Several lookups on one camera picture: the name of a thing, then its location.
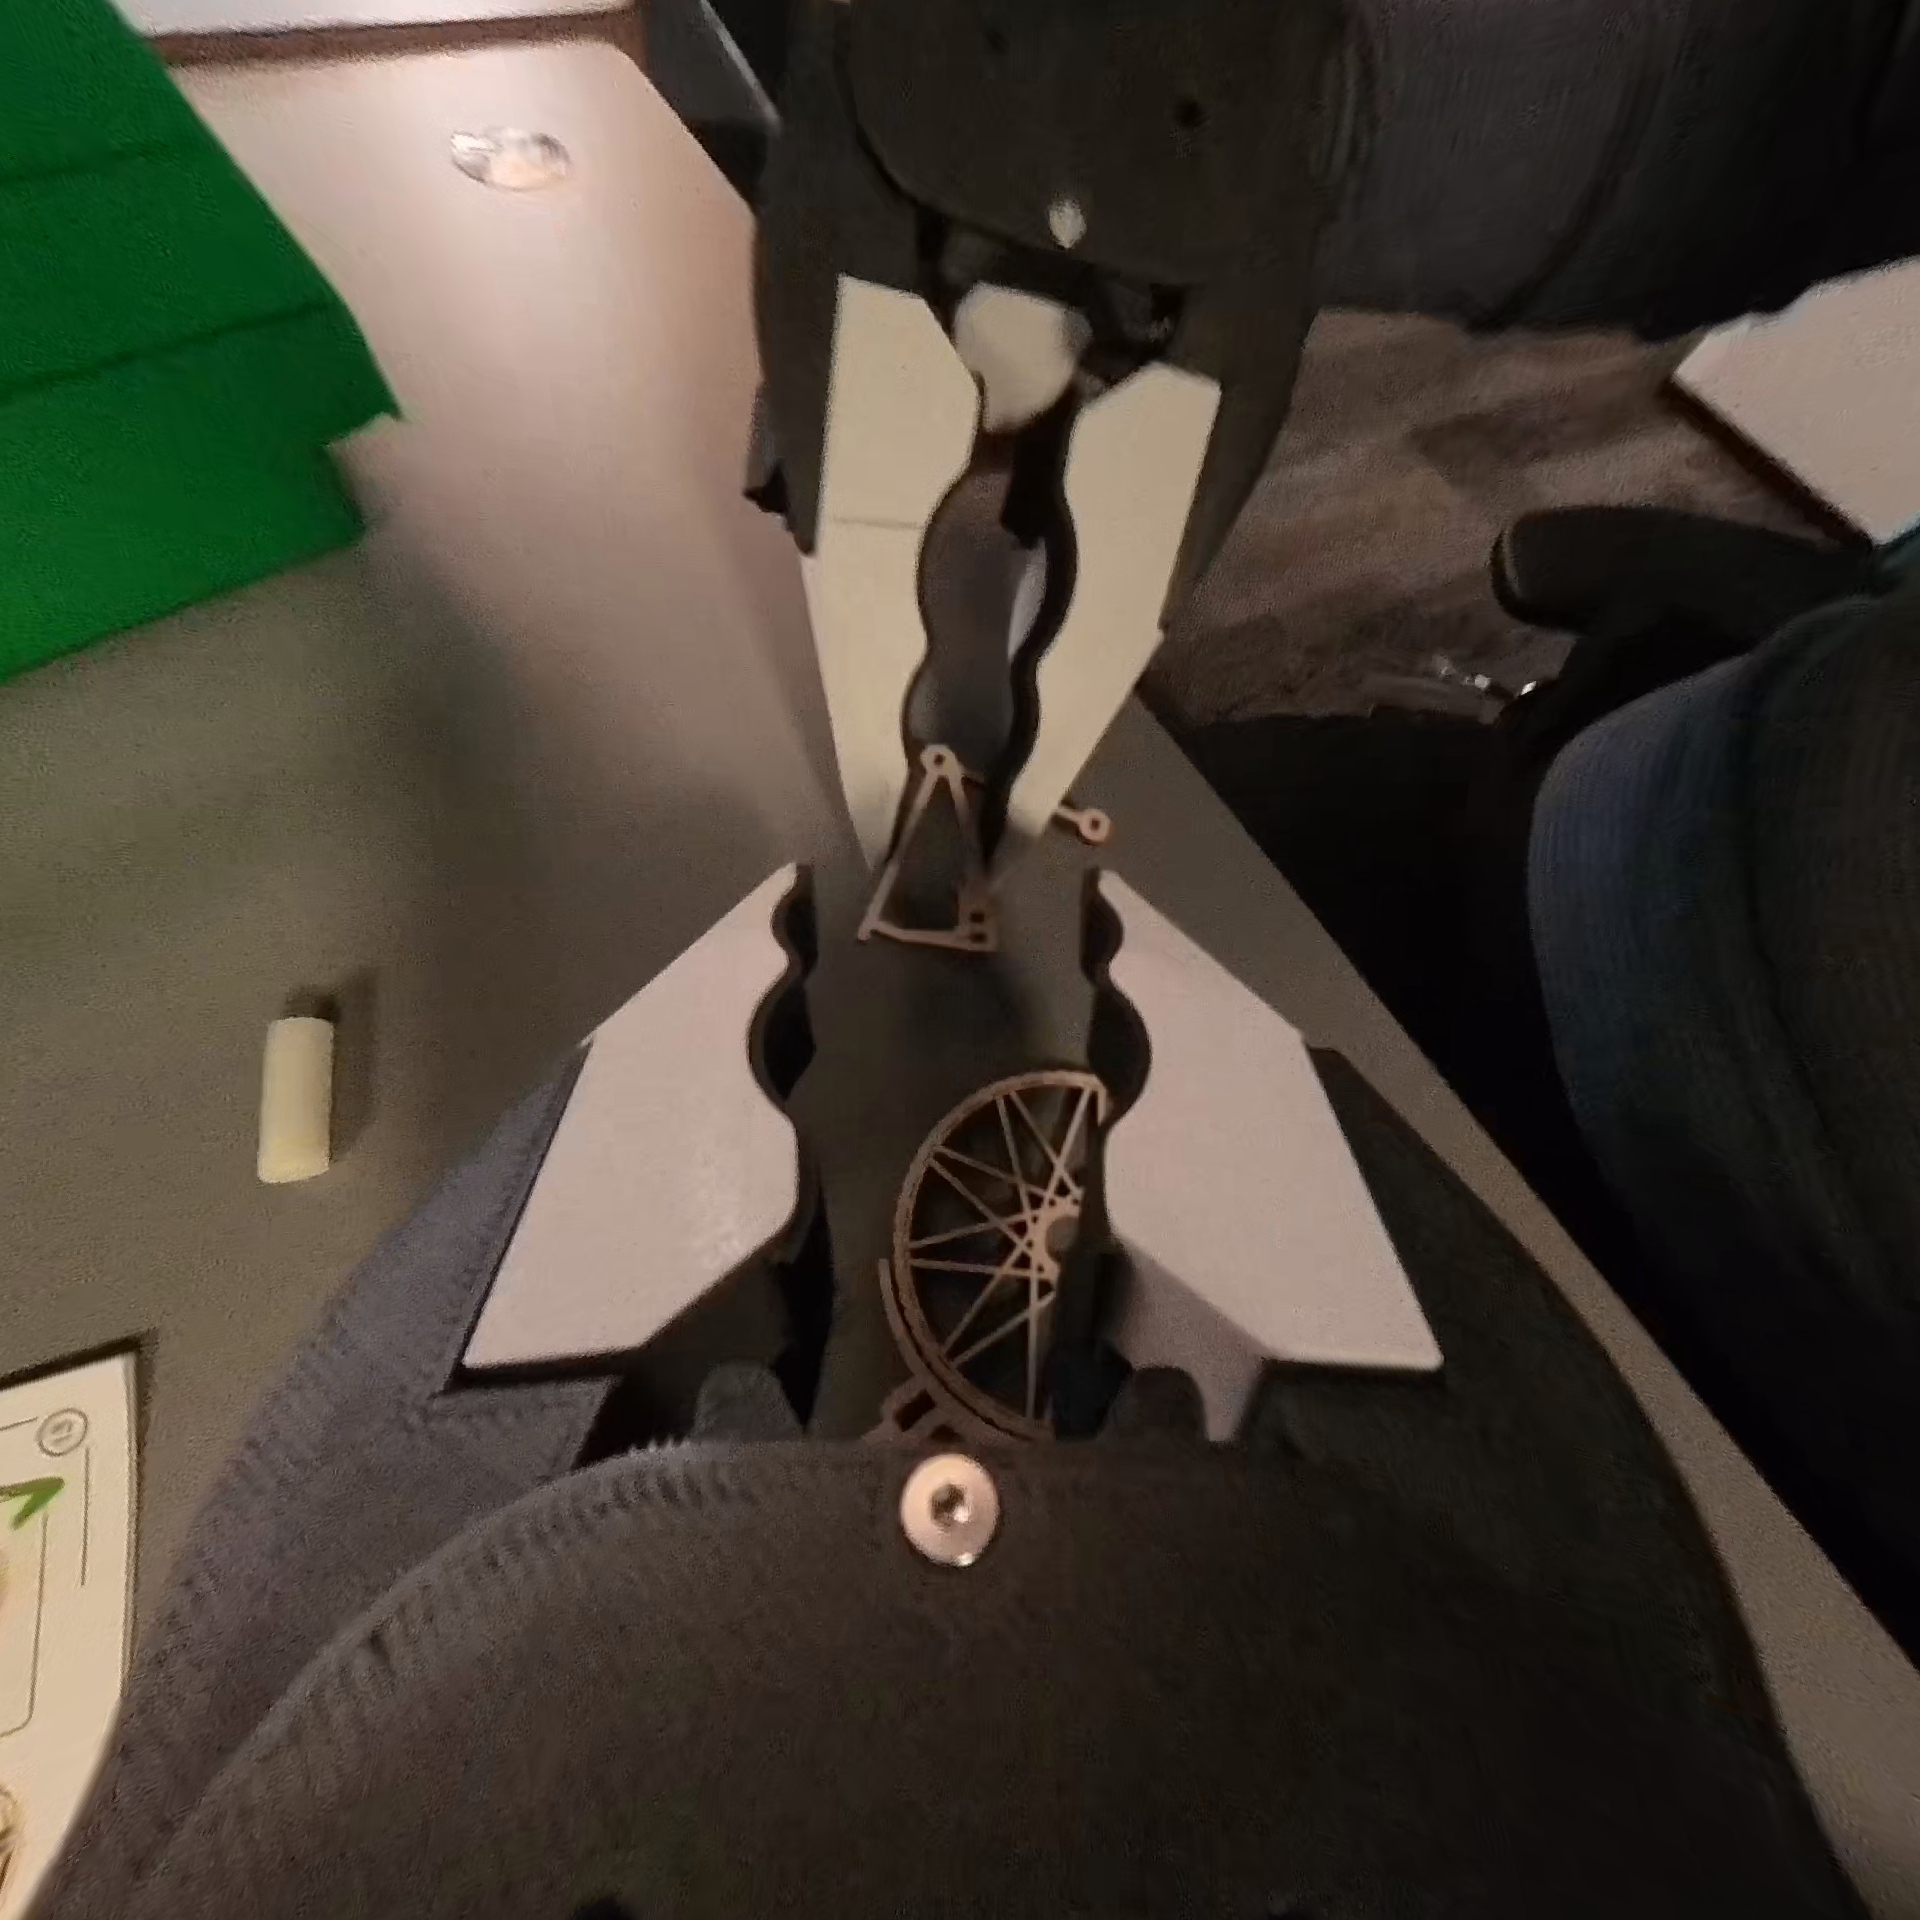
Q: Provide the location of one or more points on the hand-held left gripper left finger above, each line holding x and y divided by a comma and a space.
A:
645, 1200

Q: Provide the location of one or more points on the person's leg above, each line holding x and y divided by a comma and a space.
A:
1757, 974

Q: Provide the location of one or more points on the small wooden lever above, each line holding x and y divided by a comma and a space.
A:
1095, 824

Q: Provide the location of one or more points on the white instruction booklet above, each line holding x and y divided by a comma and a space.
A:
76, 1576

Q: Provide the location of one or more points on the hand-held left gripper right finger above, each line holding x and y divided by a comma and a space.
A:
1261, 1200

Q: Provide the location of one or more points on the person's right forearm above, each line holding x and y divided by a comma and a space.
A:
1621, 136

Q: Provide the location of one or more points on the clear plastic disc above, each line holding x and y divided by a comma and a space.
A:
510, 158

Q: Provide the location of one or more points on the wooden spoked wheel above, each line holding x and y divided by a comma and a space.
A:
1020, 1090

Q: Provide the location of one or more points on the wooden triangular frame part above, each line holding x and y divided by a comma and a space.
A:
938, 940

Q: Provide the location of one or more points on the green plastic bin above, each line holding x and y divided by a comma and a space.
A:
149, 376

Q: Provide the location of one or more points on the pale wax stick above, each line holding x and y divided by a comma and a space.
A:
295, 1103

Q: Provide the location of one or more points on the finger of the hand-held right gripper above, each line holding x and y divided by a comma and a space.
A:
1132, 525
879, 494

